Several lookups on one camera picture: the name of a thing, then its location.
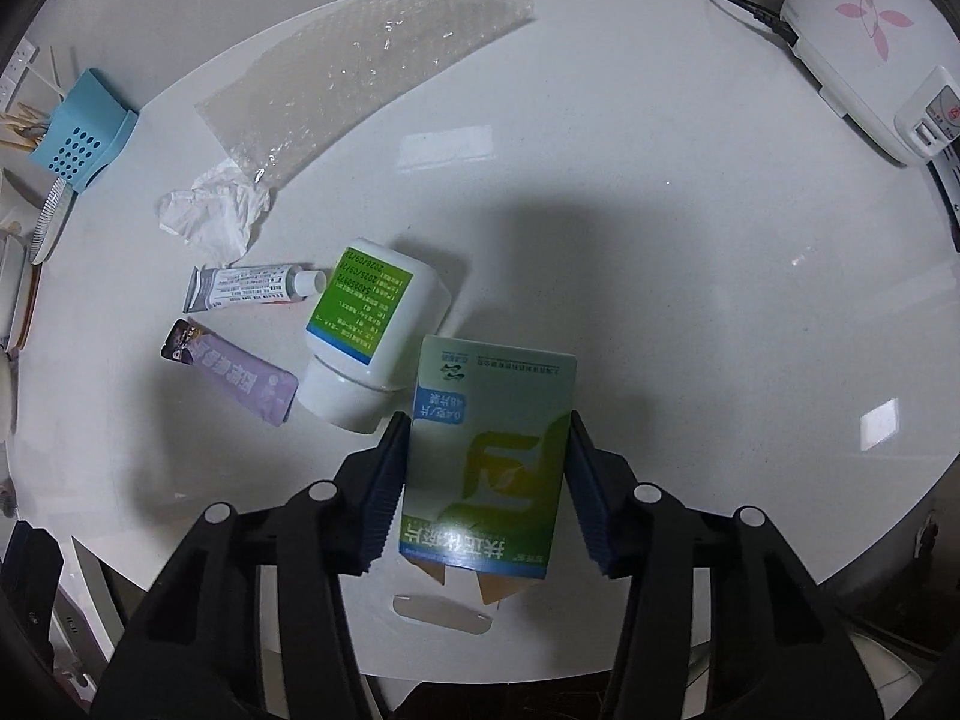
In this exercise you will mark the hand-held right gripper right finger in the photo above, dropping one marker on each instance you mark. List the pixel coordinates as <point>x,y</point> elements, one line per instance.
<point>592,502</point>

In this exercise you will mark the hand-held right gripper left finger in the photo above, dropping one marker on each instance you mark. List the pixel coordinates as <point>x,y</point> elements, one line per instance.
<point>382,495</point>

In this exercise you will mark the purple sachet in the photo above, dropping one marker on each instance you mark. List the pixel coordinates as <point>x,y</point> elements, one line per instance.
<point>232,371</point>

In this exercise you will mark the white bottle green label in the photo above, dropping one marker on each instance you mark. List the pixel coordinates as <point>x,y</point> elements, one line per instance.
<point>367,322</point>

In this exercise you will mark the white tissue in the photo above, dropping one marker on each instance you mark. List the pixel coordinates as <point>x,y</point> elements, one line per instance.
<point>214,214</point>

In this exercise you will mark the bundle of wooden chopsticks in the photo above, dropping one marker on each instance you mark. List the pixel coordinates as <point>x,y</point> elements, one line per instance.
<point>22,127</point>

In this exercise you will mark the blue plastic utensil holder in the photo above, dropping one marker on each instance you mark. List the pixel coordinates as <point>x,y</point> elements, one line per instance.
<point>86,127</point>

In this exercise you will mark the black metal rack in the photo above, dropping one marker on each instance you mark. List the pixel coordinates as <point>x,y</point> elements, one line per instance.
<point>946,199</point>

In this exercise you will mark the white ointment tube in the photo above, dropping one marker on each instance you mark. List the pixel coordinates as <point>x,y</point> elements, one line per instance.
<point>247,289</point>

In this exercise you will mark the green medicine box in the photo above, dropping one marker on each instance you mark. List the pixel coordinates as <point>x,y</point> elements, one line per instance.
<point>487,450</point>

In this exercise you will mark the clear bubble wrap sheet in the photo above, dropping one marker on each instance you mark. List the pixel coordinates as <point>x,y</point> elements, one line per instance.
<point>360,75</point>

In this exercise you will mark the white flowered rice cooker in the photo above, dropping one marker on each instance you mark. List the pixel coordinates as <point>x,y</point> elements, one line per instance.
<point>870,22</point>

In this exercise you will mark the white wall socket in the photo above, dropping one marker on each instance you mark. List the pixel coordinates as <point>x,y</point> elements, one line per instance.
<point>11,79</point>
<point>24,52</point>

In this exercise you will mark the blue patterned plate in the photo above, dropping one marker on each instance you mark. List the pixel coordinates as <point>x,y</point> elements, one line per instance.
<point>51,221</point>

